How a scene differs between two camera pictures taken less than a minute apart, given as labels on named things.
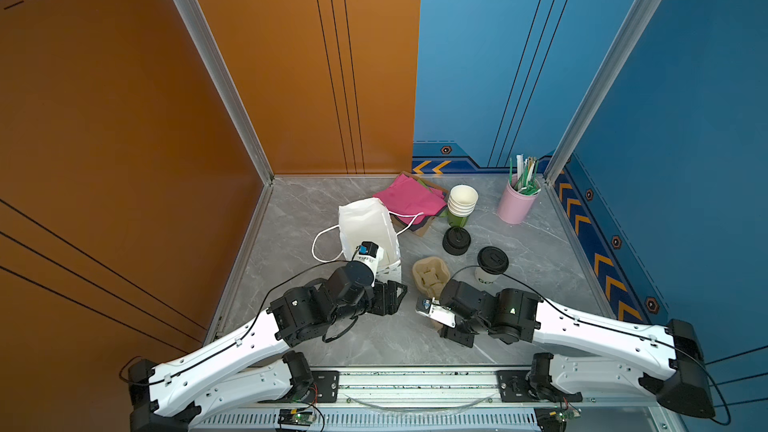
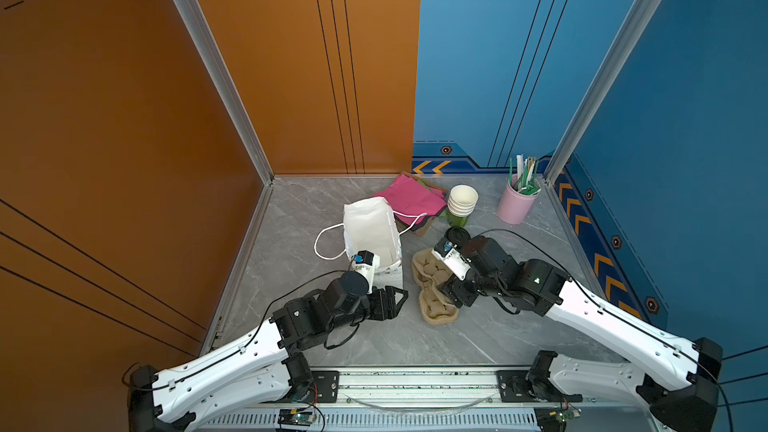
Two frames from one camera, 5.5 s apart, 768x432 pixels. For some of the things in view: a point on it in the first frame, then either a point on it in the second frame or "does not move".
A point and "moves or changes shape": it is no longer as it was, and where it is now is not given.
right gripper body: (461, 334) to (465, 290)
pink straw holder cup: (514, 205) does not move
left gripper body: (376, 303) does not move
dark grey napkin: (418, 224) does not move
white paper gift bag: (371, 221) moves or changes shape
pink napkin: (409, 199) does not move
